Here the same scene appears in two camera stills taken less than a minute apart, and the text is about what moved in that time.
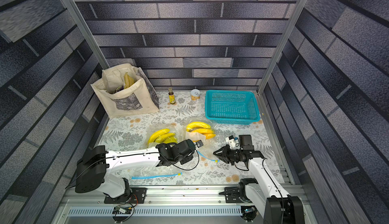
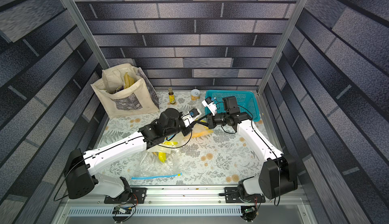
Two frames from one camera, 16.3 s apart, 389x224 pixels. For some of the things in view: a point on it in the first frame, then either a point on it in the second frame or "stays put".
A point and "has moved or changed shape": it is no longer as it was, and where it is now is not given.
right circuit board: (248, 213) stays put
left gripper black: (189, 158) → (187, 131)
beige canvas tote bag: (124, 90) stays put
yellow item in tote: (128, 81) stays put
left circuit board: (119, 210) stays put
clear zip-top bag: (198, 129) has moved or changed shape
